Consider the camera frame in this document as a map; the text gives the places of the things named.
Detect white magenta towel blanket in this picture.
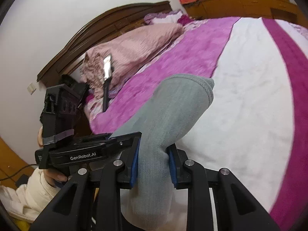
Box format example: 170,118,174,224
166,17,308,229

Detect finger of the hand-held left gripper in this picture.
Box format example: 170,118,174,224
106,131,143,150
78,133,113,147

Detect yellow object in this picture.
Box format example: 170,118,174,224
13,218,33,231

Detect white plastic bag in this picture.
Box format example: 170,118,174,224
0,185,26,222

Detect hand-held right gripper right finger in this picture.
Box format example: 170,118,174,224
168,146,281,231

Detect purple ruffled pillow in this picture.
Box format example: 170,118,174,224
144,10,190,26

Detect person's left hand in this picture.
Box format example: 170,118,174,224
37,126,74,186

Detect grey pants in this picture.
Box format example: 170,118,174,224
109,74,215,230

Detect purple floral bedsheet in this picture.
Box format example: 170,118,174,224
83,17,241,135

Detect black cable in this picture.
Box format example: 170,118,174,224
0,164,39,181

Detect wooden cabinet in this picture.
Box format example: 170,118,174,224
184,0,299,26

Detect dark wooden headboard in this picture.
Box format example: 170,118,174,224
36,1,172,135

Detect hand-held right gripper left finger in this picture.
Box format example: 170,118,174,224
29,144,141,231

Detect pink pillow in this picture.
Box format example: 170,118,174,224
80,24,184,99

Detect person's left forearm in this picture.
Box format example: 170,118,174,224
14,167,63,223

